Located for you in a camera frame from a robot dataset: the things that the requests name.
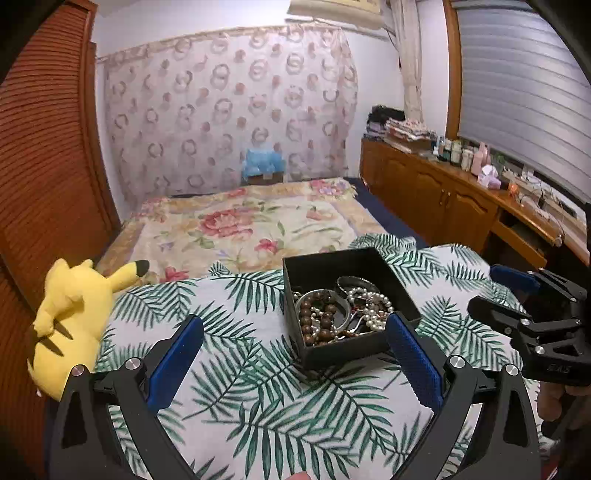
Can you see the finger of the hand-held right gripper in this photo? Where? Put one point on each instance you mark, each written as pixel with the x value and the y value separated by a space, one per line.
pixel 496 311
pixel 515 279

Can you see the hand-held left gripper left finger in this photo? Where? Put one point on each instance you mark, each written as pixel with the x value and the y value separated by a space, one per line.
pixel 178 364

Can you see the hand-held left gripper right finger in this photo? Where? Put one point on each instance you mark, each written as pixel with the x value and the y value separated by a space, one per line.
pixel 415 364

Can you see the black jewelry box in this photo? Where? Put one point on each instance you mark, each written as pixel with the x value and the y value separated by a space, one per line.
pixel 351 357

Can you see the wide silver bangle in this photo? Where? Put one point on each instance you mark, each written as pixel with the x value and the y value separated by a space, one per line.
pixel 302 297

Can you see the person's right hand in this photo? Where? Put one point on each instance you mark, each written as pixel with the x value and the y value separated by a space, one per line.
pixel 551 404

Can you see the person's left hand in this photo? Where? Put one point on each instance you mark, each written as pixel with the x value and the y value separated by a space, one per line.
pixel 301 476

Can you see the white power strip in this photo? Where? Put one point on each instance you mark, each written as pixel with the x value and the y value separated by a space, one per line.
pixel 554 205

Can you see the green leaf print cloth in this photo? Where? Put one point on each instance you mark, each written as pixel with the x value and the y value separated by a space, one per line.
pixel 258 415

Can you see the wooden cabinet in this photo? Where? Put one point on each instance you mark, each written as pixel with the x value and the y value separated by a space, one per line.
pixel 438 194

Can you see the yellow plush toy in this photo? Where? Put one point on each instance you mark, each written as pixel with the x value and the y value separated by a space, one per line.
pixel 69 314

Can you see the dark blue bed sheet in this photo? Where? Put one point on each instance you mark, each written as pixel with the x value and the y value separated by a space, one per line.
pixel 388 217

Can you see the row of small bottles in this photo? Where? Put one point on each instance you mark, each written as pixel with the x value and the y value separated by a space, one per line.
pixel 457 150

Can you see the floral blanket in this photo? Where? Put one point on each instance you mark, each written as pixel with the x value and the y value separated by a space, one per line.
pixel 231 230

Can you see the stack of folded fabrics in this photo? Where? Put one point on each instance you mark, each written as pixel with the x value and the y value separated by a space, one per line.
pixel 401 127

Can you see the grey window blind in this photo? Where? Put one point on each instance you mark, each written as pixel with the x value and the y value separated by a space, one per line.
pixel 517 83

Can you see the blue plush toy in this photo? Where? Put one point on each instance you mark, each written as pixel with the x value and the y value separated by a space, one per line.
pixel 263 161

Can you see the wooden louvered wardrobe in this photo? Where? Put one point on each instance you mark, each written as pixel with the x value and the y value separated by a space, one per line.
pixel 46 161

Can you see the white lace curtain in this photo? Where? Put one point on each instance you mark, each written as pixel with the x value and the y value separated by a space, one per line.
pixel 408 55

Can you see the circle patterned curtain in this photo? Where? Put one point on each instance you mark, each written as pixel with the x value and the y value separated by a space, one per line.
pixel 207 115

